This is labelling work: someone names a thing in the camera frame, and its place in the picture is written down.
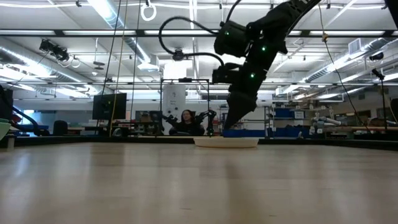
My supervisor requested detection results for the black monitor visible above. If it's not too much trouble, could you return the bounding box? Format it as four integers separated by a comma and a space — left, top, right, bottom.
92, 93, 127, 121

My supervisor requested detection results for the black overhead beam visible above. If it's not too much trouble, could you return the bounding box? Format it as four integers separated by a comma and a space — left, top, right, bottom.
0, 82, 398, 87
0, 29, 398, 39

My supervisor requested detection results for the black cable with yellow connector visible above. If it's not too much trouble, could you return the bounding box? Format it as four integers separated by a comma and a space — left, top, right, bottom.
317, 0, 371, 133

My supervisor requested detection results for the black frame stand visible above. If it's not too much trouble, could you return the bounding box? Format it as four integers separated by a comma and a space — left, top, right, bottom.
159, 78, 211, 136

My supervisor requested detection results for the silver ventilation duct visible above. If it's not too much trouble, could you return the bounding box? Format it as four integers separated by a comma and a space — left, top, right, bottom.
0, 37, 83, 91
88, 0, 152, 65
300, 37, 398, 85

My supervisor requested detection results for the black ceiling device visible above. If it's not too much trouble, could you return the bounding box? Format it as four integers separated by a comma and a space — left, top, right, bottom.
39, 39, 70, 62

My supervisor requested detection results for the black camera cable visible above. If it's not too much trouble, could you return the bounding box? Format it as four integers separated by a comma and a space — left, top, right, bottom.
158, 16, 225, 68

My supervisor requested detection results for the round black ceiling camera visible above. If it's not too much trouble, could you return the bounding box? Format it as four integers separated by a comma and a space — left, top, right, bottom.
172, 48, 186, 62

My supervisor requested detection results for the metal shelf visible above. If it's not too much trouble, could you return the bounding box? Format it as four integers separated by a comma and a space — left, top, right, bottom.
264, 105, 313, 138

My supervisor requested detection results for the white board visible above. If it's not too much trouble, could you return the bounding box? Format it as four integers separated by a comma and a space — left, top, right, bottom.
162, 84, 187, 118

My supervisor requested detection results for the white plastic plate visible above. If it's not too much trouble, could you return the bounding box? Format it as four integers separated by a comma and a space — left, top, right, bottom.
193, 136, 260, 149

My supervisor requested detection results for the person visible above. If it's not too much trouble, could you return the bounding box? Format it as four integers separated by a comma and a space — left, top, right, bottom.
169, 109, 206, 136

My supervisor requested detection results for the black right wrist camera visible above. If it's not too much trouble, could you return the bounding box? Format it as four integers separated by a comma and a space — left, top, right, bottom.
211, 62, 242, 85

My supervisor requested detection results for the thin black hanging cable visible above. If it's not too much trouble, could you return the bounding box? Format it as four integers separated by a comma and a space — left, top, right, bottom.
129, 0, 141, 122
99, 0, 123, 97

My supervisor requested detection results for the large light green plate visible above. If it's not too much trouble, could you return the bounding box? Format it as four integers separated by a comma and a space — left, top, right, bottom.
0, 121, 12, 141

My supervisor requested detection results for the black aluminium table frame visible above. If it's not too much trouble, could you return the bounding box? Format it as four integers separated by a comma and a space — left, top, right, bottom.
0, 134, 398, 152

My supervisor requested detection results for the yellow rope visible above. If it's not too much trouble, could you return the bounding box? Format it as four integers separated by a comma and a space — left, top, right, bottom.
108, 0, 129, 138

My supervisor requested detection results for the white ring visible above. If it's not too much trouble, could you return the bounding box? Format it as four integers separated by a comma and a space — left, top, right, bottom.
140, 2, 157, 22

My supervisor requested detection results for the black microphone stand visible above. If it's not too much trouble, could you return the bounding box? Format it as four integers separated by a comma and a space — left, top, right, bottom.
371, 67, 389, 133

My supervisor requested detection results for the blue storage bin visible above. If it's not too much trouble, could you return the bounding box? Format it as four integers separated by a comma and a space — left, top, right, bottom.
222, 129, 267, 138
273, 107, 295, 119

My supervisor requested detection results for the black office chair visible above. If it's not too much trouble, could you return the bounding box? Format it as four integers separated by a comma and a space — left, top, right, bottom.
52, 120, 69, 136

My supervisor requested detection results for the black curved stand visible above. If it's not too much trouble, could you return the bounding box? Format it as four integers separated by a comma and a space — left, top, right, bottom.
12, 107, 50, 137

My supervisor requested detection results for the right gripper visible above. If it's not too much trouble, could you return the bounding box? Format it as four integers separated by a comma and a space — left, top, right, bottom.
223, 57, 269, 130

